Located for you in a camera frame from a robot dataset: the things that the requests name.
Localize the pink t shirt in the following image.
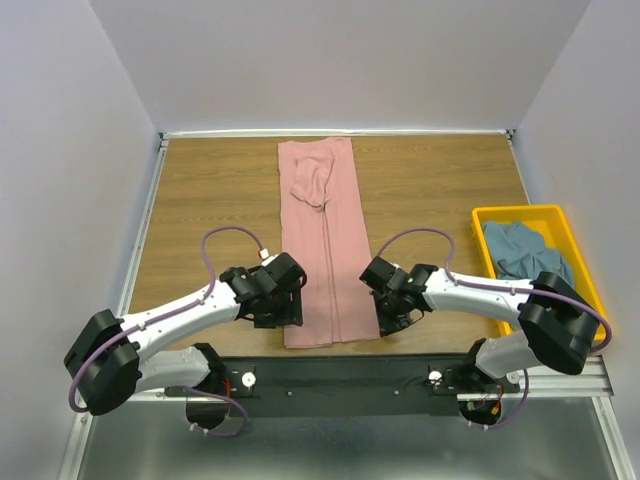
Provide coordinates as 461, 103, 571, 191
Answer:
278, 137, 380, 349

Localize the blue t shirt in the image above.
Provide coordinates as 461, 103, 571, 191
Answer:
482, 221, 576, 288

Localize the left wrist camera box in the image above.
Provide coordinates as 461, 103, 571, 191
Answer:
259, 248, 280, 266

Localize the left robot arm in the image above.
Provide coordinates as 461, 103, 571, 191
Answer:
64, 253, 307, 416

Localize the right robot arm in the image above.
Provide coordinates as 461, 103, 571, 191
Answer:
360, 256, 600, 393

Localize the yellow plastic bin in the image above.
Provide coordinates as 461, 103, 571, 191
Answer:
471, 204, 614, 327

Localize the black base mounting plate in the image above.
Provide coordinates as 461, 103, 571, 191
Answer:
195, 354, 520, 419

